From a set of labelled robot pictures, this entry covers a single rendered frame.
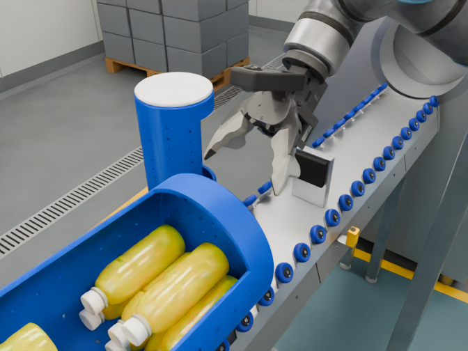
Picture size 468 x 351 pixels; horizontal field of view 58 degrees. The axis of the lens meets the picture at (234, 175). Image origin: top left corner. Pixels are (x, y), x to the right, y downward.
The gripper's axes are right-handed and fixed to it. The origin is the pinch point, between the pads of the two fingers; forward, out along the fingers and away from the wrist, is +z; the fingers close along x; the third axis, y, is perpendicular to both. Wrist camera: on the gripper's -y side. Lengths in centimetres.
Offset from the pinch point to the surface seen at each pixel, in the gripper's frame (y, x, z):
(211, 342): 8.7, -4.9, 23.3
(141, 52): 171, 310, -72
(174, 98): 44, 76, -17
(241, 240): 9.4, -0.1, 8.2
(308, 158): 44, 18, -15
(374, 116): 94, 33, -49
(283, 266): 35.4, 4.8, 10.3
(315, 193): 54, 17, -9
